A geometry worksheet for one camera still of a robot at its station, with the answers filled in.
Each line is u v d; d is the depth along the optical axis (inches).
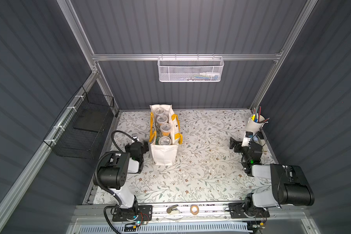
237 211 29.0
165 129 32.5
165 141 30.9
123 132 31.8
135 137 32.9
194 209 29.6
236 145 32.5
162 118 34.8
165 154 31.0
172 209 29.2
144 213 28.7
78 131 28.9
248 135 30.5
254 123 39.1
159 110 36.7
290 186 17.9
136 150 29.2
